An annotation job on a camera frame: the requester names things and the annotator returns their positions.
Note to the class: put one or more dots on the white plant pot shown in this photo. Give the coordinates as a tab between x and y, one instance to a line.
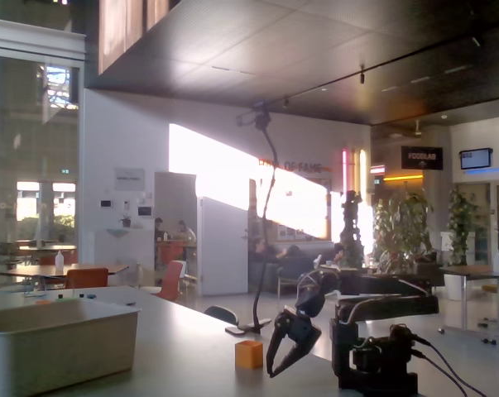
454	287

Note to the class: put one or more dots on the pink neon tube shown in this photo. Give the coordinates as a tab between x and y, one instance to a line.
344	169

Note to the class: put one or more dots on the dark climbing plant column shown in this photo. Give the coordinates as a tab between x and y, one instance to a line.
351	231

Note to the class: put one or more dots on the small orange piece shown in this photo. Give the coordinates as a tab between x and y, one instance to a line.
43	302

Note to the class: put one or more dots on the large leafy plant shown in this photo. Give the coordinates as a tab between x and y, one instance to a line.
402	231

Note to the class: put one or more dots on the clear spray bottle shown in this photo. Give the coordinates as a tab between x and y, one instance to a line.
59	261

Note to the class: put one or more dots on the dark sofa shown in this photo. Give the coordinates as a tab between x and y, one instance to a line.
294	264

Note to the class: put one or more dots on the black gooseneck clamp mount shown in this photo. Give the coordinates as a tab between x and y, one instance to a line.
262	121

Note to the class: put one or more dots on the small potted plant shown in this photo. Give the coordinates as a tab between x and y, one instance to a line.
126	221

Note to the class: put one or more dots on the white wall poster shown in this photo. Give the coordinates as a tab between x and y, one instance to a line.
129	179

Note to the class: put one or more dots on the wooden cafe table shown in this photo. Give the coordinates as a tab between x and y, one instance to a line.
34	271

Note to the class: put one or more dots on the pale neon tube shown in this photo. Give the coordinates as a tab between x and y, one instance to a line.
363	173

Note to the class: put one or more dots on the wall monitor screen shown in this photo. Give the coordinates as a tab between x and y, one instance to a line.
475	159

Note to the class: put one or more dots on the black ceiling spotlight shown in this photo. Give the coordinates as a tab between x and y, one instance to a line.
286	103
362	76

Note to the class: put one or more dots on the dark table metal legs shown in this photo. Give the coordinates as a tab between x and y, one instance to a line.
472	271

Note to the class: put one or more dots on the seated person light top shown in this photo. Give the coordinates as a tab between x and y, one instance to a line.
186	231

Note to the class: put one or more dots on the seated person dark top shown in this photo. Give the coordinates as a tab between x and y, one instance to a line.
159	227

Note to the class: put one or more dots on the white open door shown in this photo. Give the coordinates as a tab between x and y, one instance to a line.
224	248

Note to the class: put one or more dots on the tall leafy plant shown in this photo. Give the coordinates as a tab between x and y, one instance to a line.
460	223

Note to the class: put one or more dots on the black foodlab sign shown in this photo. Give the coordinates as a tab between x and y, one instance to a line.
421	157

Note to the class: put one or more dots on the teal perforated chair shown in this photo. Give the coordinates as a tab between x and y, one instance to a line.
221	314

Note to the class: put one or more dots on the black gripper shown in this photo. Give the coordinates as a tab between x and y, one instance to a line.
295	329

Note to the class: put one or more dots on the white plastic bin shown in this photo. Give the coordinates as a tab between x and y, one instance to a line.
67	351

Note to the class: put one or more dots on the small green piece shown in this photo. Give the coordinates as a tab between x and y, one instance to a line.
65	299

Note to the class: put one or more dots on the red chair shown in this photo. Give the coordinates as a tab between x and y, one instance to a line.
170	279

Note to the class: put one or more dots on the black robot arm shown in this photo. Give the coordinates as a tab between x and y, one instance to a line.
398	308

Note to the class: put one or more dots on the orange cube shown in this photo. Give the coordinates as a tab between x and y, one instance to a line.
249	355

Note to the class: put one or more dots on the person lounging in dark clothes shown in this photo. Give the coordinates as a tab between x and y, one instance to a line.
261	248

